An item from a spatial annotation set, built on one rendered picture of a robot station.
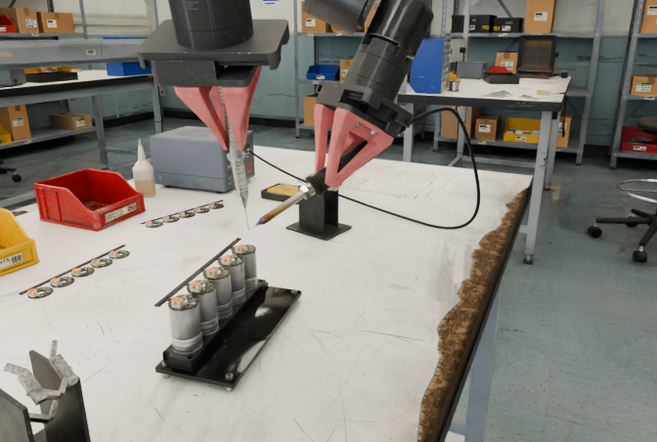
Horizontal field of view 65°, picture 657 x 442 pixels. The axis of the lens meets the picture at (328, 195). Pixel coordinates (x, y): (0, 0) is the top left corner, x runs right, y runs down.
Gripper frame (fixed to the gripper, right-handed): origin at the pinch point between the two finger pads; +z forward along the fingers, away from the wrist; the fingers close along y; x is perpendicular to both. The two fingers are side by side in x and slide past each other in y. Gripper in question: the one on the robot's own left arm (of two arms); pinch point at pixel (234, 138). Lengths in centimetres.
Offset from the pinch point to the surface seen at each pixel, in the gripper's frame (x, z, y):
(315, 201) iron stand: -18.1, 21.9, -3.9
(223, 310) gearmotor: 7.5, 14.0, 1.3
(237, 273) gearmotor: 4.0, 12.7, 0.7
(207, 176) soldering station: -33.1, 29.4, 17.1
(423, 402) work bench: 15.0, 14.2, -16.5
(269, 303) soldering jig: 3.7, 17.4, -1.9
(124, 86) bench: -252, 125, 152
